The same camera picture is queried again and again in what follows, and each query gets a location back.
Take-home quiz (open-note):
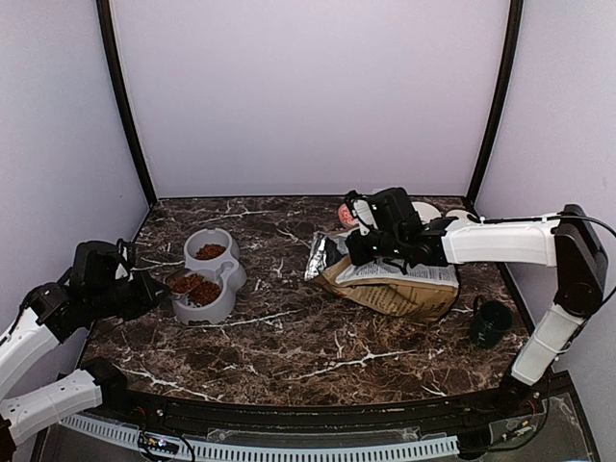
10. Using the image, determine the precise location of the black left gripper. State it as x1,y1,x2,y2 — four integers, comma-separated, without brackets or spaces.
88,269,169,321

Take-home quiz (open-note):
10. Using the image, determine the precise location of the silver metal scoop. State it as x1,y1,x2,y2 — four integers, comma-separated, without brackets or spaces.
165,272,204,295

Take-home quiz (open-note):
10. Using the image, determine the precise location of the brown pet food bag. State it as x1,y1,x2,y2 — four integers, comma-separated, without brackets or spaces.
304,231,459,321

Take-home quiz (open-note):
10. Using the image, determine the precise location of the translucent double pet bowl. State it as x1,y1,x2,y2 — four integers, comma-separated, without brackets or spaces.
165,228,246,324

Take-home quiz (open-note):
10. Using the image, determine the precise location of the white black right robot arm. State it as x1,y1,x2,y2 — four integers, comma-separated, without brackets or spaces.
344,188,615,418

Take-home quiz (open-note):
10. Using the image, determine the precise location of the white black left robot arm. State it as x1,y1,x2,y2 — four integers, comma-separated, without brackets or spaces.
1,240,170,461

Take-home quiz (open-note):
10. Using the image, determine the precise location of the brown pet food kibble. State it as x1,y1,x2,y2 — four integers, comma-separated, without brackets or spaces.
185,244,226,306

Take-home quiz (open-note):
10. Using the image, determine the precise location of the red patterned bowl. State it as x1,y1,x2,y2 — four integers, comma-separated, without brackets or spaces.
337,204,359,229

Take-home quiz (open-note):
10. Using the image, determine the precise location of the white ceramic bowl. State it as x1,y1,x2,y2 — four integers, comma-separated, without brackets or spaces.
412,201,442,223

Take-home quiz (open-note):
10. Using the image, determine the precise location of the dark rimmed white bowl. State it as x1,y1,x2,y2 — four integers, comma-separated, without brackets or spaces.
445,209,478,221

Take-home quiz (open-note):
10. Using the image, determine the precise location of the dark green mug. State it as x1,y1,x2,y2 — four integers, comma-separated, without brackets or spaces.
470,295,513,349

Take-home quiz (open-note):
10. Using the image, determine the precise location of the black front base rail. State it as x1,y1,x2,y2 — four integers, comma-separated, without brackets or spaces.
90,379,551,436

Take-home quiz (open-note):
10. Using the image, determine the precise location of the white cable duct strip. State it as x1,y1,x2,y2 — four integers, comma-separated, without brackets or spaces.
61,414,459,461

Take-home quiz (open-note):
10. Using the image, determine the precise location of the black corner frame post left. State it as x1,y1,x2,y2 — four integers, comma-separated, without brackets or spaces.
95,0,158,207

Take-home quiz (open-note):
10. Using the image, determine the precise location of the black corner frame post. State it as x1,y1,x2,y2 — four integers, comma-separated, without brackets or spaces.
465,0,525,208
95,0,158,207

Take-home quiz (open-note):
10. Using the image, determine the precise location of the black corner frame post right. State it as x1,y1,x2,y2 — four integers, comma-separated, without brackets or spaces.
465,0,525,208

